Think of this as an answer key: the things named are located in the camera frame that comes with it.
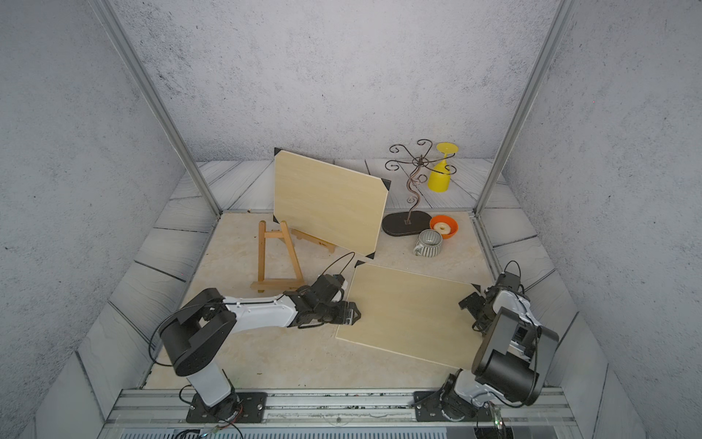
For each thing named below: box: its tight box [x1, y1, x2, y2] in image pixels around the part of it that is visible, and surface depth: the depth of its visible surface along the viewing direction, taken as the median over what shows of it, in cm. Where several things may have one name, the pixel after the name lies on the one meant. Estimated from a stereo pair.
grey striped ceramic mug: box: [413, 228, 444, 258], surface depth 104 cm
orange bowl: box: [429, 214, 459, 239], surface depth 113 cm
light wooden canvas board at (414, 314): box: [335, 263, 484, 370], surface depth 93 cm
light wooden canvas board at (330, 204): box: [273, 147, 392, 260], surface depth 95 cm
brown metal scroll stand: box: [382, 138, 458, 237], surface depth 101 cm
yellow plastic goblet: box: [427, 141, 459, 193], surface depth 100 cm
